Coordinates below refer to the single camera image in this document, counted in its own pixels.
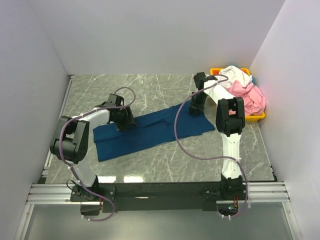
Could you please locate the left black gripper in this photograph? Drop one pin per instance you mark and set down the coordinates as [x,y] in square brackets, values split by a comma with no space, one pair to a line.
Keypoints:
[129,119]

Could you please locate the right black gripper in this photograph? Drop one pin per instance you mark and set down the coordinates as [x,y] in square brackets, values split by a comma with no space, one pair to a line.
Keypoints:
[199,108]

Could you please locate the dark blue t shirt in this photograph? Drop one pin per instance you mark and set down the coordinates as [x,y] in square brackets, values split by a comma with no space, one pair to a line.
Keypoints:
[151,130]

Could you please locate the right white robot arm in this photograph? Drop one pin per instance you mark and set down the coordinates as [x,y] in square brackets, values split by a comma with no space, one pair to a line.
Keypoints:
[229,120]

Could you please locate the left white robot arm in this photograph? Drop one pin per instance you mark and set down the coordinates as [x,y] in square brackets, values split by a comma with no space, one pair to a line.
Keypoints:
[71,136]

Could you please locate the yellow plastic bin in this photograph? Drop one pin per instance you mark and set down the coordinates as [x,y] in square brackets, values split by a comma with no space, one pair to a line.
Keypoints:
[250,118]

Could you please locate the white t shirt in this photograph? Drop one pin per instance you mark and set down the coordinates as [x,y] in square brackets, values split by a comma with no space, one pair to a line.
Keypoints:
[235,75]

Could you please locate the pink t shirt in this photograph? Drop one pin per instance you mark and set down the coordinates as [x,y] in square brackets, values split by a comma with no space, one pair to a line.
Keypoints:
[254,100]

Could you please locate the black base beam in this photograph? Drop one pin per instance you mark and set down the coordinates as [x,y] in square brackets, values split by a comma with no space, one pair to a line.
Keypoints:
[120,197]

